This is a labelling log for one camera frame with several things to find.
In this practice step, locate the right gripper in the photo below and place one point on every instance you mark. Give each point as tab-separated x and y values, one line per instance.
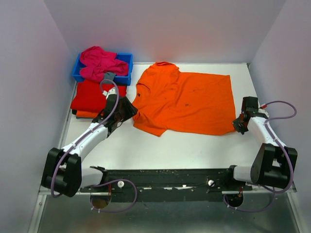
236	124

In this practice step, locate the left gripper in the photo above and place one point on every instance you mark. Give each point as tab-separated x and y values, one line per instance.
131	109

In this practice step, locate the orange t-shirt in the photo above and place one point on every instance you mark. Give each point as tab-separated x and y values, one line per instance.
188	102
84	114

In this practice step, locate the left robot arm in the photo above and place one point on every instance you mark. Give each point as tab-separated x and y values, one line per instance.
63	173

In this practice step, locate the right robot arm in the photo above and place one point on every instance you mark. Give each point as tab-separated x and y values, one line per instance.
273	167

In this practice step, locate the grey garment in bin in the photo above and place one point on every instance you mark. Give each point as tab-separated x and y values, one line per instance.
108	78

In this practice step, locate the folded red t-shirt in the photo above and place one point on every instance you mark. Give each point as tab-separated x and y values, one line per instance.
89	96

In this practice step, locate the folded orange t-shirt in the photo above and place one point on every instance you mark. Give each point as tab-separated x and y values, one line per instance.
84	114

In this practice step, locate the pink t-shirt in bin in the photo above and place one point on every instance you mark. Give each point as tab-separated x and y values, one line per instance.
97	62

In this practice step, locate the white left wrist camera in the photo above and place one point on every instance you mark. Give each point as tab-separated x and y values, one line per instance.
110	92

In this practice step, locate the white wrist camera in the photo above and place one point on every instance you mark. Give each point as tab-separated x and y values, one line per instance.
110	92
263	113

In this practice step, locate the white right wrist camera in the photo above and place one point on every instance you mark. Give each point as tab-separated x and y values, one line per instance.
263	113

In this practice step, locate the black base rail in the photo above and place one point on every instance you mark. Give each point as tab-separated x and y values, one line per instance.
168	185

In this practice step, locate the aluminium extrusion frame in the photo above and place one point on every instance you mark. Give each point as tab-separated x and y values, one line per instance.
60	215

